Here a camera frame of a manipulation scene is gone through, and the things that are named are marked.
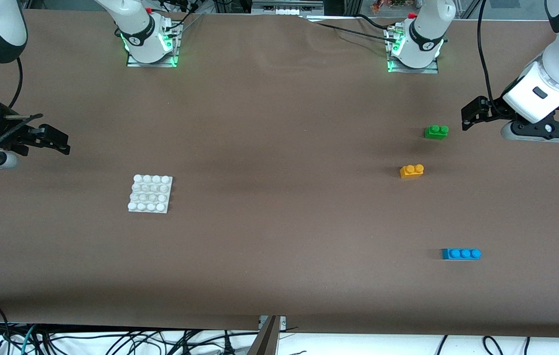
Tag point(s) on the yellow two-stud block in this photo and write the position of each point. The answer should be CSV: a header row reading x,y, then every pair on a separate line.
x,y
411,171

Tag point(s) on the white studded base plate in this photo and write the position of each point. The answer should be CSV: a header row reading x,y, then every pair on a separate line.
x,y
151,195

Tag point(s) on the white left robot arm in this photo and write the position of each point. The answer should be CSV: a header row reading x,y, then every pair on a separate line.
x,y
425,34

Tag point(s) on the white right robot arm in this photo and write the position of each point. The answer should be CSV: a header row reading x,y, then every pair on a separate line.
x,y
138,29

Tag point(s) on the green two-stud block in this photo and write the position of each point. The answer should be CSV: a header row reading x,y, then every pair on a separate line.
x,y
436,132

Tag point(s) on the blue three-stud block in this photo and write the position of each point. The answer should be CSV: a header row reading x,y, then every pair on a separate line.
x,y
462,254

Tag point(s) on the white power strip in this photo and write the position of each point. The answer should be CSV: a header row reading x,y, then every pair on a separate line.
x,y
284,10

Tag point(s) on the brown table cover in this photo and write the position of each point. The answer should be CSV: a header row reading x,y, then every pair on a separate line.
x,y
259,246

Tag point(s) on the grey metal beam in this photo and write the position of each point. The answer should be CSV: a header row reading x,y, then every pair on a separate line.
x,y
264,342

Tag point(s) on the aluminium frame post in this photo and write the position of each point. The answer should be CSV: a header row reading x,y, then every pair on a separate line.
x,y
352,6

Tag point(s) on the silver metal bracket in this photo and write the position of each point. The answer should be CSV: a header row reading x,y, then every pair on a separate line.
x,y
283,323

